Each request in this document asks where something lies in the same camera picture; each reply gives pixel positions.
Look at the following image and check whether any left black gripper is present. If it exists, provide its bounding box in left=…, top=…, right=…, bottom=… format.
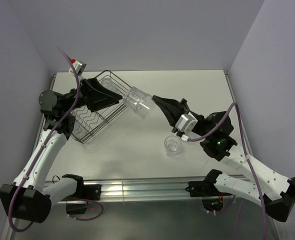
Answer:
left=61, top=78, right=122, bottom=114

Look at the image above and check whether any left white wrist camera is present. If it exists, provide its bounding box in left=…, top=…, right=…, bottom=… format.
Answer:
left=71, top=59, right=87, bottom=76

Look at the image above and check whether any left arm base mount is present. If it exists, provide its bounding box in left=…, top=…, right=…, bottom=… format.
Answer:
left=64, top=184, right=102, bottom=215

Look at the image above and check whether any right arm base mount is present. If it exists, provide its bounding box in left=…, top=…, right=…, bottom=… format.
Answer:
left=185, top=180, right=232, bottom=198

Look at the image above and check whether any small clear glass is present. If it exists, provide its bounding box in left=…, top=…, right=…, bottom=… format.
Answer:
left=72, top=122, right=85, bottom=139

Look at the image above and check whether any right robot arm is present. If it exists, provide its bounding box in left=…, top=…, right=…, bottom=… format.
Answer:
left=152, top=95, right=295, bottom=223

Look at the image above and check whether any clear glass back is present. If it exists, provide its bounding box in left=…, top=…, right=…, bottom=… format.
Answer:
left=122, top=86, right=156, bottom=120

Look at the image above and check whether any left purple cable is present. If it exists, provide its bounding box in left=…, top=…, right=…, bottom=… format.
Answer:
left=8, top=45, right=105, bottom=233

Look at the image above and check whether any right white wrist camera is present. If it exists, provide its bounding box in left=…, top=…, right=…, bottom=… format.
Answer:
left=173, top=112, right=198, bottom=142

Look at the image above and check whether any aluminium mounting rail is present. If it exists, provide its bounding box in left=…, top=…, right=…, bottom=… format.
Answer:
left=43, top=176, right=246, bottom=202

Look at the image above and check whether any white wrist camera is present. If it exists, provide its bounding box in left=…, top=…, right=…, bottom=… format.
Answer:
left=71, top=59, right=87, bottom=76
left=173, top=112, right=198, bottom=142

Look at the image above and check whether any black wire dish rack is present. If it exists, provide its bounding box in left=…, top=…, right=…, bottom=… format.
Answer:
left=71, top=70, right=131, bottom=144

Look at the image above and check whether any purple cable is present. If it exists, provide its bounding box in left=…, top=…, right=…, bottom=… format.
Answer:
left=187, top=101, right=268, bottom=240
left=8, top=45, right=105, bottom=233

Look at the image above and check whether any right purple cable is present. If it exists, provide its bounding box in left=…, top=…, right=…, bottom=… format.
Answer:
left=187, top=101, right=268, bottom=240

